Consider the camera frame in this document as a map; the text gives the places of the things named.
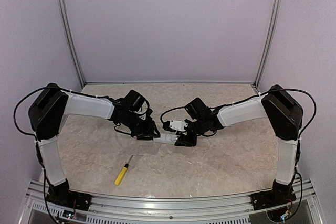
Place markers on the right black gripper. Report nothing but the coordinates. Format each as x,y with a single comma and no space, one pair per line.
186,141

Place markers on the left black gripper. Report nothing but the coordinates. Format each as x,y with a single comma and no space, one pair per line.
148,129

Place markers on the white remote control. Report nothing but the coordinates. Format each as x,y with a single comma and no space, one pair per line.
169,139

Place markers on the yellow handled screwdriver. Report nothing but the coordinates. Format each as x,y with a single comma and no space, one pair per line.
122,173

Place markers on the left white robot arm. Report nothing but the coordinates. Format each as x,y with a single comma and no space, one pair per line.
51,109

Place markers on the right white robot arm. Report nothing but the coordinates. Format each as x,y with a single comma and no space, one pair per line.
277,105

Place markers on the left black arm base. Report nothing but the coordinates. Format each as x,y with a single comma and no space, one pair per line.
63,196

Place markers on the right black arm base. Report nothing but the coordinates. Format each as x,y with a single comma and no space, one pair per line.
279,194

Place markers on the front aluminium rail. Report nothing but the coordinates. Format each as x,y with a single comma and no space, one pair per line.
238,208

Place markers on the left aluminium corner post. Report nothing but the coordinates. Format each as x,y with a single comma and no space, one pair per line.
70,42

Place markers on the aluminium corner post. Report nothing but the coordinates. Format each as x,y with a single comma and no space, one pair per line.
267,45
70,42

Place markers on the right aluminium corner post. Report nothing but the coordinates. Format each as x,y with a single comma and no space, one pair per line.
267,45

